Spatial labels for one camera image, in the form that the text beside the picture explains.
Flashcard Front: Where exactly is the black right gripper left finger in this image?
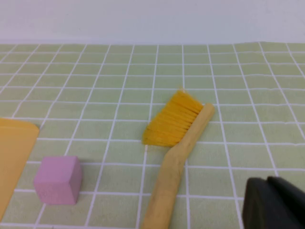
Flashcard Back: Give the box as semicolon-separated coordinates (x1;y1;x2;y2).
242;177;305;229

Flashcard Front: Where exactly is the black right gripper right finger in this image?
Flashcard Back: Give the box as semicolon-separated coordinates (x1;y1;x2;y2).
268;176;305;200

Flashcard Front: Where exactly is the yellow hand brush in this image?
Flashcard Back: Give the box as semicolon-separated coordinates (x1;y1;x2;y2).
140;88;215;229

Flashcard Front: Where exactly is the pink cube block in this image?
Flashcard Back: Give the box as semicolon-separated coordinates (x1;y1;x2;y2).
33;156;83;205

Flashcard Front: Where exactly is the yellow plastic dustpan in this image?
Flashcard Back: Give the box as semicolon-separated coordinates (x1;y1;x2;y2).
0;117;40;221

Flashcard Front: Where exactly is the green checked tablecloth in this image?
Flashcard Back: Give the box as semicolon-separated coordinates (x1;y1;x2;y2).
0;42;305;229

